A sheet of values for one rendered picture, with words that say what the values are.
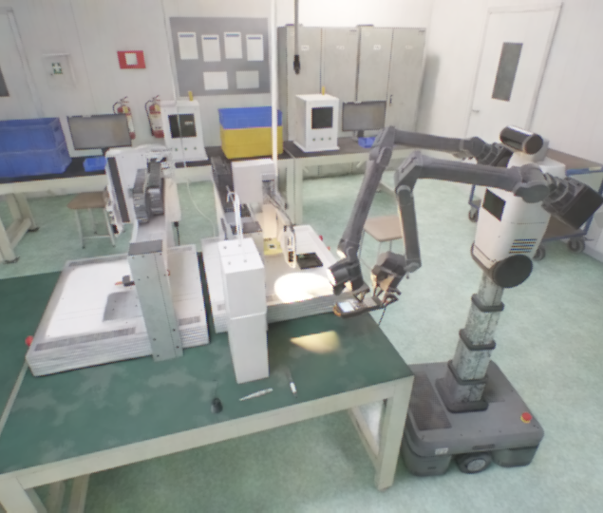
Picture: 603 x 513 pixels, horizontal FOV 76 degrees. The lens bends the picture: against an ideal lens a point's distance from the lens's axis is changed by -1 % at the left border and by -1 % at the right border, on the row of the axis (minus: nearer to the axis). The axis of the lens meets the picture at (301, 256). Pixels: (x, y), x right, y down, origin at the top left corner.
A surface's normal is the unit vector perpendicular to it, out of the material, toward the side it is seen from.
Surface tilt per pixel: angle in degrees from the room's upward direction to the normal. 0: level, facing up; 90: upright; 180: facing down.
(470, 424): 0
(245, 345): 90
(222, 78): 90
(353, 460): 0
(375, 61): 90
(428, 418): 0
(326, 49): 90
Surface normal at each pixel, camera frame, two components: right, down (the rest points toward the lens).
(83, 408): 0.00, -0.87
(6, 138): 0.29, 0.48
